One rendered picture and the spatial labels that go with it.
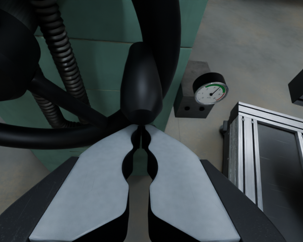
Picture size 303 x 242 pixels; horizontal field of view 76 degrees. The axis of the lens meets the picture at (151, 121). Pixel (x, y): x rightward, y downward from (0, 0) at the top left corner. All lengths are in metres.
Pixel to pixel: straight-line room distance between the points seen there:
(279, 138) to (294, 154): 0.09
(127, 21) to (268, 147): 0.83
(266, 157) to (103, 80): 0.77
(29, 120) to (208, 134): 0.89
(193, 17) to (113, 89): 0.22
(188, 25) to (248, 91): 1.21
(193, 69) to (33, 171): 0.84
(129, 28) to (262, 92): 1.33
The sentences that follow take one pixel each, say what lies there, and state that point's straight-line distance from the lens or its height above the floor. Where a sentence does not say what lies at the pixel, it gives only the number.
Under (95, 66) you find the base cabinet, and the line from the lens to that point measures 0.41.
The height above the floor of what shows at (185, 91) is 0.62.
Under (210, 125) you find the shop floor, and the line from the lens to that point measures 1.20.
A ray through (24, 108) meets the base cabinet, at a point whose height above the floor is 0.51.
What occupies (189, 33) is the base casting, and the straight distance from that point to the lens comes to 0.37.
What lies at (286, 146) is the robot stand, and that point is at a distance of 1.07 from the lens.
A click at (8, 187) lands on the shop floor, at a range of 1.08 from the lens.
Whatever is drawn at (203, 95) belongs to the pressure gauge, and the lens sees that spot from 0.39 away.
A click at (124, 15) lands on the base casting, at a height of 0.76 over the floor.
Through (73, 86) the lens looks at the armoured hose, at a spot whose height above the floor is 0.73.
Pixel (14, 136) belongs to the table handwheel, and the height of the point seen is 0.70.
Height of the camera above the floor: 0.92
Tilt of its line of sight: 55 degrees down
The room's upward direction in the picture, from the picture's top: 12 degrees clockwise
